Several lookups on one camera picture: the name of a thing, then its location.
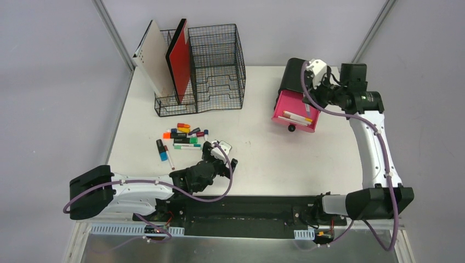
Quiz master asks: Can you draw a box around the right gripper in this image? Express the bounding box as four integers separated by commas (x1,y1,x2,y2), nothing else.
304,74,347,112

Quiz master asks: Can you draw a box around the orange cap black marker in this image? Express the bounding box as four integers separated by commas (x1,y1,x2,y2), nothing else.
162,133,188,139

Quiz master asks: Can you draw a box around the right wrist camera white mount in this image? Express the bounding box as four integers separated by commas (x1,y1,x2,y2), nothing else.
305,59,327,88

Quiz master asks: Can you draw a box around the red brown cap marker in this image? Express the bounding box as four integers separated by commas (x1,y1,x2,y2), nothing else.
164,145,175,170

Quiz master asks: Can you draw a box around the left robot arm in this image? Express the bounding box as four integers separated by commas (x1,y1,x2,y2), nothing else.
63,140,239,222

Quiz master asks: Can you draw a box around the yellow highlighter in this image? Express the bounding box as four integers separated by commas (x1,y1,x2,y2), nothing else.
177,127,190,133

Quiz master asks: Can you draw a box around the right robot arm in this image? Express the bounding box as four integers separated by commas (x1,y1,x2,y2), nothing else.
300,60,415,225

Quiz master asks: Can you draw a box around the yellow cap white marker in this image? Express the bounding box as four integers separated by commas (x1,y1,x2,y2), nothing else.
287,115,313,124

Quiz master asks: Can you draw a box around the black mounting base plate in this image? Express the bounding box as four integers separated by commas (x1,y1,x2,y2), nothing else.
144,196,347,239

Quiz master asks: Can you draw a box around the black pink drawer unit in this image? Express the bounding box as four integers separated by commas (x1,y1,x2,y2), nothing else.
271,58,320,133

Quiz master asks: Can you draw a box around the black wire mesh desk organizer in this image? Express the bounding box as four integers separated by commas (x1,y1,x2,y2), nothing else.
154,24,246,117

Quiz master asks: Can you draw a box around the white A4 folder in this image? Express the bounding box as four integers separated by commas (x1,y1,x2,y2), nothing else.
132,20,174,97

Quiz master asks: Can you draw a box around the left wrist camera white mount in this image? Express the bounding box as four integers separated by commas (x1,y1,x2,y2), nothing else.
211,140,232,162

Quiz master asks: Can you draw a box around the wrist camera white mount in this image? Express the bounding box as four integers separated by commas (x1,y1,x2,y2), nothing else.
211,140,232,162
305,59,327,88

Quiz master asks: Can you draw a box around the teal cap white marker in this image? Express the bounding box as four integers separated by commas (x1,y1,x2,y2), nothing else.
173,143,202,147

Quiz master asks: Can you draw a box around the black blue marker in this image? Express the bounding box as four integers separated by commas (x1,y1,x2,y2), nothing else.
156,139,168,162

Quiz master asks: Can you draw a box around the red A4 folder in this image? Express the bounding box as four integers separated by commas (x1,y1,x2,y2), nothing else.
166,18,191,104

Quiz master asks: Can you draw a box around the brown cap white marker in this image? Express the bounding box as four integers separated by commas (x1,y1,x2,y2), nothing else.
283,111,313,125

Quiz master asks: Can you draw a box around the green cap black marker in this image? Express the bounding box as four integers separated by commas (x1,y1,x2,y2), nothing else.
173,137,198,144

